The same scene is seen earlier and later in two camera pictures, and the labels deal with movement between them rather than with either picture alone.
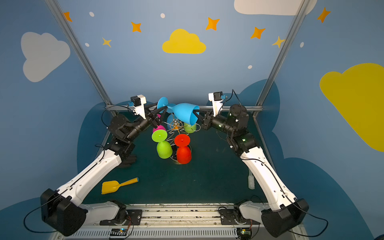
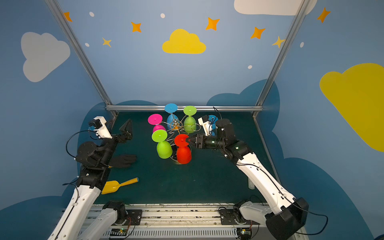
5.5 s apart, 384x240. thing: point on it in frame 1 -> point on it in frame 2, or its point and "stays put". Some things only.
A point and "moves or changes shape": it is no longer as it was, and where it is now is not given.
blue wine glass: x=170 y=119 stays put
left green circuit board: x=118 y=233 stays put
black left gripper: x=149 y=117 -> x=118 y=138
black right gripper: x=206 y=118 -> x=199 y=141
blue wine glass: x=189 y=113 moves or changes shape
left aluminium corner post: x=57 y=11 stays put
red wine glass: x=184 y=151 stays put
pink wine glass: x=158 y=127 stays put
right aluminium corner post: x=296 y=20 stays put
